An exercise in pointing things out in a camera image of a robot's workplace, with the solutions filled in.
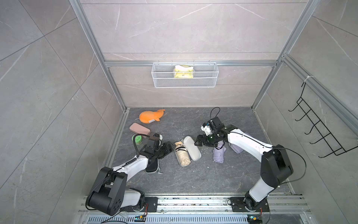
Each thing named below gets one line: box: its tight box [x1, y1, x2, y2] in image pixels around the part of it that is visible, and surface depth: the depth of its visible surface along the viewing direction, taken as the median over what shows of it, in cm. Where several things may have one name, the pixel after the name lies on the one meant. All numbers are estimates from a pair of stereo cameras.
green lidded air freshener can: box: [131, 133, 144, 146], surface depth 97 cm
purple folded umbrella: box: [212, 140, 227, 164], surface depth 91 cm
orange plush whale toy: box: [138, 109, 166, 124], surface depth 109 cm
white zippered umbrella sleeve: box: [180, 135, 202, 161], surface depth 94 cm
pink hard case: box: [129, 122, 151, 136], surface depth 106 cm
